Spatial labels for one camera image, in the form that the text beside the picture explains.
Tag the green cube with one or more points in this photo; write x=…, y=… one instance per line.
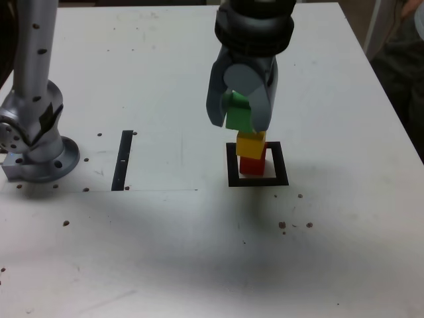
x=238, y=117

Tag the white post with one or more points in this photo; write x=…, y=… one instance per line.
x=372, y=20

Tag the black tape strip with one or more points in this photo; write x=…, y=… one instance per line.
x=122, y=159

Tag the red cube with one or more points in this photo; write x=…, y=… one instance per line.
x=251, y=167

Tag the yellow cube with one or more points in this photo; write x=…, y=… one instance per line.
x=250, y=145

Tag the black tape square outline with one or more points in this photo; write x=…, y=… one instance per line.
x=232, y=172

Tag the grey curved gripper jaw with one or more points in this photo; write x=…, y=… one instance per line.
x=214, y=99
x=261, y=106

